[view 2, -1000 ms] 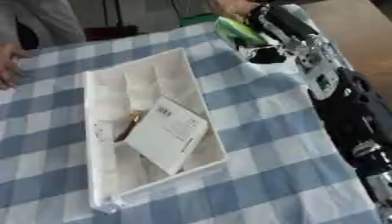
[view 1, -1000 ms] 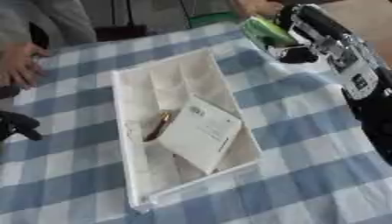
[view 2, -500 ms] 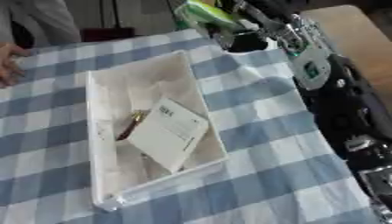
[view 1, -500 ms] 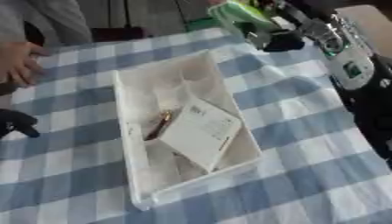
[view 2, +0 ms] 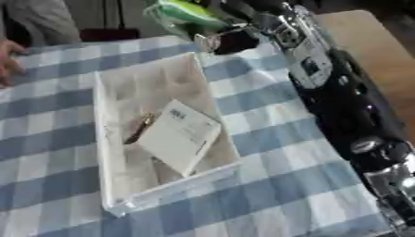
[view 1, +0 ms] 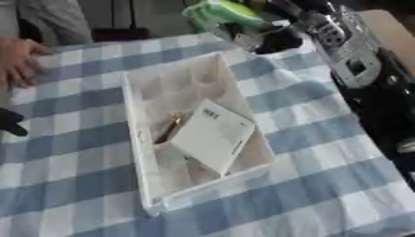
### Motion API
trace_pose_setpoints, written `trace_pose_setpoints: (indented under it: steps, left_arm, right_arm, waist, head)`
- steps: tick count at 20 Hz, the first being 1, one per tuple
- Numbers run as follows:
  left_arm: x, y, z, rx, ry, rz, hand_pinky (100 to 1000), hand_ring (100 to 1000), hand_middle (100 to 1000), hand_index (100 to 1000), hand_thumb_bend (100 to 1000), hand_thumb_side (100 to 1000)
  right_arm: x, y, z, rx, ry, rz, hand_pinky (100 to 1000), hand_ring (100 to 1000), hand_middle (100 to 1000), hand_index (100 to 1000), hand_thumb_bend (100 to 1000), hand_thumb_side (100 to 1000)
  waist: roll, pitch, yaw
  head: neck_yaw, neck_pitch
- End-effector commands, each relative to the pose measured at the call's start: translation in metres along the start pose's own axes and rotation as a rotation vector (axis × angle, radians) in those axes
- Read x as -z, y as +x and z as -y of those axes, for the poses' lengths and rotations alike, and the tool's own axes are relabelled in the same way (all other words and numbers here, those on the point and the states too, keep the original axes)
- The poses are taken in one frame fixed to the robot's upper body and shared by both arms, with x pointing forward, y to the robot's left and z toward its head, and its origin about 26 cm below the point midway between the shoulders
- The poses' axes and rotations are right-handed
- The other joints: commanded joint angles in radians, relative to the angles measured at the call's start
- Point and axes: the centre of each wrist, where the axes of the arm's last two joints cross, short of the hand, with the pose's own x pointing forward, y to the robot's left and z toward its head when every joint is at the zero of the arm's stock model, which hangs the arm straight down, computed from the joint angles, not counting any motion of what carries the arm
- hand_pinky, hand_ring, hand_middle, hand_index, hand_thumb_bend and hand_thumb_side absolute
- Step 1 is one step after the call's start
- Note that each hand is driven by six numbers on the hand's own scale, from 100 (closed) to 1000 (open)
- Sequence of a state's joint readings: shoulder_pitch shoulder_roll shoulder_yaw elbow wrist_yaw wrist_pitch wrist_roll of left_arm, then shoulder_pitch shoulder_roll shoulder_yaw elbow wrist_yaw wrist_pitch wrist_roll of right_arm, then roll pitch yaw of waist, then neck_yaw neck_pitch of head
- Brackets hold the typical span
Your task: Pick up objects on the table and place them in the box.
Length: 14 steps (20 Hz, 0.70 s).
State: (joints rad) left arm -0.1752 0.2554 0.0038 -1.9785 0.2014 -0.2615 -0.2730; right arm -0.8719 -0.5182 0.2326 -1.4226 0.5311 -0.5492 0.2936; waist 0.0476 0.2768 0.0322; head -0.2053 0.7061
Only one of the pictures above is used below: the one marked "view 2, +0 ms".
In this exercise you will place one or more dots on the person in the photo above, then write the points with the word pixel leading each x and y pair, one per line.
pixel 43 21

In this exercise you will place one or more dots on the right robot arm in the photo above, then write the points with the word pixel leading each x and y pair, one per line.
pixel 346 105

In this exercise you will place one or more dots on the green object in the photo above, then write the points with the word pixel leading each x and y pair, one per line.
pixel 186 12

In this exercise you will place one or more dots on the person's hand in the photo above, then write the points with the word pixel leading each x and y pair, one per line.
pixel 7 61

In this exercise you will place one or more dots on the white paper packet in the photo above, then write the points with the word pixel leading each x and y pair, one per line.
pixel 181 135

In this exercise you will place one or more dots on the white open box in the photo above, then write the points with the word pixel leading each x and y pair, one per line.
pixel 162 172

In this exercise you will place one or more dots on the brown small object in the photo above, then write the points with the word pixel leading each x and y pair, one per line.
pixel 139 129

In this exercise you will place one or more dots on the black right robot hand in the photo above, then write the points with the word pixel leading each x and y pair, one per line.
pixel 237 40

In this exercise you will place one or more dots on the thin black pole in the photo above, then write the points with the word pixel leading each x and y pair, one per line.
pixel 121 14

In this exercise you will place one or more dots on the dark red stand base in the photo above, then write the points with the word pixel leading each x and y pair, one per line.
pixel 110 34

